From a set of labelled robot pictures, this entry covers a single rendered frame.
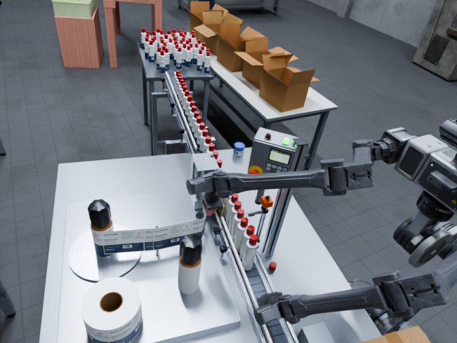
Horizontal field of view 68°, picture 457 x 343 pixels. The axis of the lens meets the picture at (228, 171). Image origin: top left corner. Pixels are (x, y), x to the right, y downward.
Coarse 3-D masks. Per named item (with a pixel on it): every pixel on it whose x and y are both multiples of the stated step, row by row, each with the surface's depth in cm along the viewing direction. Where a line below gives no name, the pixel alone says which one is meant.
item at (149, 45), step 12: (144, 36) 336; (156, 36) 333; (168, 36) 339; (180, 36) 339; (192, 36) 338; (144, 48) 343; (156, 48) 326; (192, 48) 318; (204, 48) 322; (192, 60) 325
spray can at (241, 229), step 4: (244, 220) 148; (240, 224) 150; (244, 224) 149; (240, 228) 150; (244, 228) 150; (240, 232) 151; (236, 236) 155; (240, 236) 152; (236, 240) 156; (240, 240) 154; (236, 244) 157; (240, 244) 156; (236, 248) 158; (240, 248) 158
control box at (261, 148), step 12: (264, 132) 133; (276, 132) 134; (264, 144) 128; (276, 144) 128; (288, 144) 128; (252, 156) 133; (264, 156) 131; (252, 168) 136; (264, 168) 135; (288, 168) 131
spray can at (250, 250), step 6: (252, 234) 143; (252, 240) 141; (246, 246) 144; (252, 246) 143; (246, 252) 146; (252, 252) 144; (246, 258) 147; (252, 258) 147; (246, 264) 150; (252, 264) 151; (246, 270) 152
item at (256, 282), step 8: (224, 232) 169; (240, 272) 152; (248, 272) 152; (256, 272) 153; (248, 280) 149; (256, 280) 149; (256, 288) 146; (264, 288) 147; (256, 296) 143; (272, 328) 133; (280, 328) 134; (264, 336) 131; (272, 336) 131; (280, 336) 131
